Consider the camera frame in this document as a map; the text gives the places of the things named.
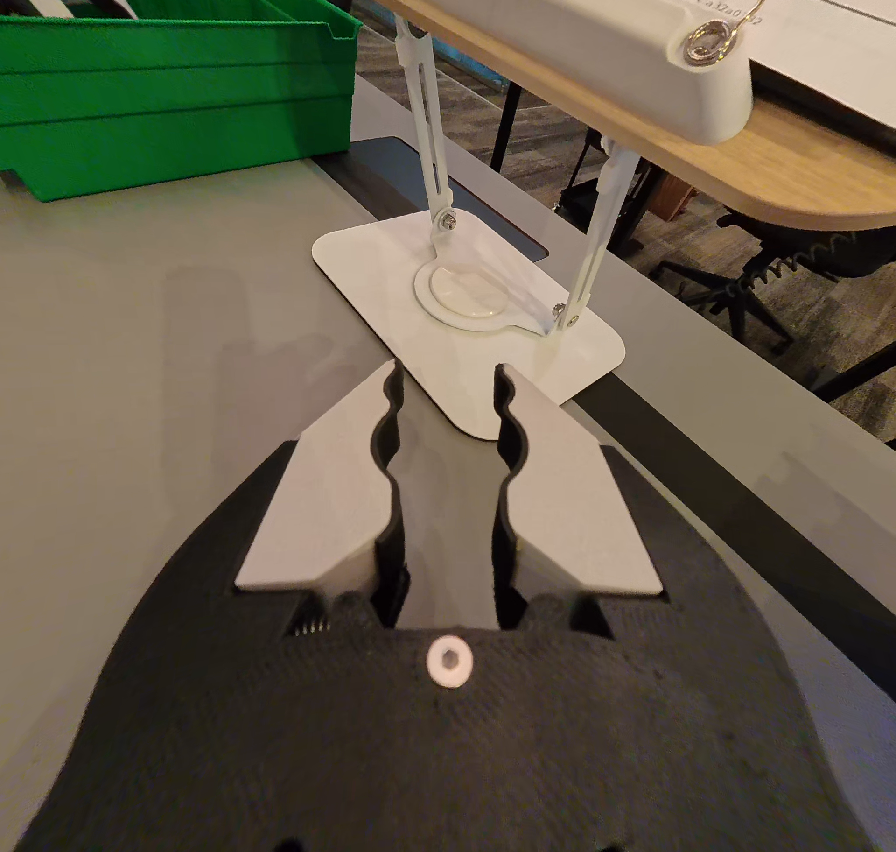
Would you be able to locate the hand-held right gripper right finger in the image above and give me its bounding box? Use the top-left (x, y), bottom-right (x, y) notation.
top-left (492, 363), bottom-right (666, 630)

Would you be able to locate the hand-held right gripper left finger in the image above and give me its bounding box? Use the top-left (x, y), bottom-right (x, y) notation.
top-left (234, 358), bottom-right (410, 625)

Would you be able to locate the white stand with wooden board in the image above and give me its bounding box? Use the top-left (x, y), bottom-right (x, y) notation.
top-left (310, 0), bottom-right (896, 441)

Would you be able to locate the black wheeled basket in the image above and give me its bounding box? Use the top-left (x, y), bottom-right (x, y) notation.
top-left (556, 127), bottom-right (634, 226)

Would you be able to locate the black office chair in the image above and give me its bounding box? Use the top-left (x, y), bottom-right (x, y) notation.
top-left (651, 209), bottom-right (896, 405)

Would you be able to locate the green plastic bin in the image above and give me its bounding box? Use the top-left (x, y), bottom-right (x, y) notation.
top-left (0, 0), bottom-right (364, 203)

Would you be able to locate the black backing folder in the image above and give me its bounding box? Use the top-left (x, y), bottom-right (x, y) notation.
top-left (749, 61), bottom-right (896, 135)

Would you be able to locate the printed instruction sheet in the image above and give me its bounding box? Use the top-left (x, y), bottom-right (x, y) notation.
top-left (542, 0), bottom-right (896, 132)

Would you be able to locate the black coiled cable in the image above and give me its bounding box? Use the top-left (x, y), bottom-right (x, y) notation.
top-left (724, 232), bottom-right (858, 300)

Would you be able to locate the wooden post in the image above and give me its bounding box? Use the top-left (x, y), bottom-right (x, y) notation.
top-left (647, 166), bottom-right (701, 223)

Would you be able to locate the metal wire page clip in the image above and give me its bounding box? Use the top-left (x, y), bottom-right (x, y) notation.
top-left (682, 0), bottom-right (788, 67)

